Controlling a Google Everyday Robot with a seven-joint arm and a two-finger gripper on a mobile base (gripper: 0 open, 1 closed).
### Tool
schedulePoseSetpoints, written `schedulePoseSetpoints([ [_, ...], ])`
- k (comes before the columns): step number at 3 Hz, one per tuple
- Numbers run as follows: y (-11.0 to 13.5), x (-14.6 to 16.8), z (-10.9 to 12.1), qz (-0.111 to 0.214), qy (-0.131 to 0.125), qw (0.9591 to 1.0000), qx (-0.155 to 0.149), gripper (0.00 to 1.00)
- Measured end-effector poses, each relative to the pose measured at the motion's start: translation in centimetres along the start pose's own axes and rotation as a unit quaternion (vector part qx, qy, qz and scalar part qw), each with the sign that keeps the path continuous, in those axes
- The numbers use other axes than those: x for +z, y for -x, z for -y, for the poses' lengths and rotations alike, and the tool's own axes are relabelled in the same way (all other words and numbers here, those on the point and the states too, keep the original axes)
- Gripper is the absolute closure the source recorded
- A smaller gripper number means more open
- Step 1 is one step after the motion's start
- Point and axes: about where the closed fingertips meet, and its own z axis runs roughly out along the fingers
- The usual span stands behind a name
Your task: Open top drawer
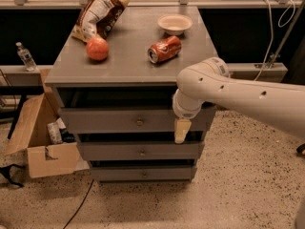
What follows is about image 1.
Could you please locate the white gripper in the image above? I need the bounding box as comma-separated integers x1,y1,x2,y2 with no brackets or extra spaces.
173,89,203,144

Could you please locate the grey top drawer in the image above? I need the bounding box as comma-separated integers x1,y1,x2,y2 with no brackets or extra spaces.
57,105,217,135

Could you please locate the grey drawer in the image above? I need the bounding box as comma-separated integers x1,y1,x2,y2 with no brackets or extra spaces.
91,166,197,181
57,105,217,135
77,141,204,161

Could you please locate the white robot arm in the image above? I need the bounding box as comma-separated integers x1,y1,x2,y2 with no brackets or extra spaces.
175,60,305,229

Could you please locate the grey drawer cabinet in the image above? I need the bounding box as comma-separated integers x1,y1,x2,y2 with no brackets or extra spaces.
46,7,216,170

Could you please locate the grey bottom drawer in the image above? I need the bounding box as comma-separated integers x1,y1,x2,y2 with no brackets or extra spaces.
91,166,197,181

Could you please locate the grey middle drawer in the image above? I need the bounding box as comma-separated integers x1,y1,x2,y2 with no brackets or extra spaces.
77,141,204,161

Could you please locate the open cardboard box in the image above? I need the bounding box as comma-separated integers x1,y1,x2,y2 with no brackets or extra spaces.
4,70,80,178

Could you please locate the red soda can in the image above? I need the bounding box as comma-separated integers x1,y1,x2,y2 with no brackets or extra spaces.
148,35,182,64

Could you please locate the white bowl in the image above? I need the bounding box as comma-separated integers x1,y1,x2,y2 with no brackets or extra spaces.
157,14,193,35

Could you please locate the orange ball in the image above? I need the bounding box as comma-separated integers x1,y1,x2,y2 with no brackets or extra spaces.
86,37,109,61

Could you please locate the can inside cardboard box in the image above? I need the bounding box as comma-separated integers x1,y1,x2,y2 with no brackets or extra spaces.
47,122,63,144

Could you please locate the brown chip bag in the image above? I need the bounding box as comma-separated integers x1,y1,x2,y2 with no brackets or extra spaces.
71,0,130,43

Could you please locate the clear plastic water bottle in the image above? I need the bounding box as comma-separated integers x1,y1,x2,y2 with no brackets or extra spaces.
16,42,36,72

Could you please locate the black floor cable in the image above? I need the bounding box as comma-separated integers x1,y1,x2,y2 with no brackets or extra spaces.
62,178,95,229

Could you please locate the white cable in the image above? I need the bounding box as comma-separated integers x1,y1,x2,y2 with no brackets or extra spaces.
253,0,296,82

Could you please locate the black strap on floor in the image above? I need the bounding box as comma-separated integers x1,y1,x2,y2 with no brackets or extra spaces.
0,163,26,188

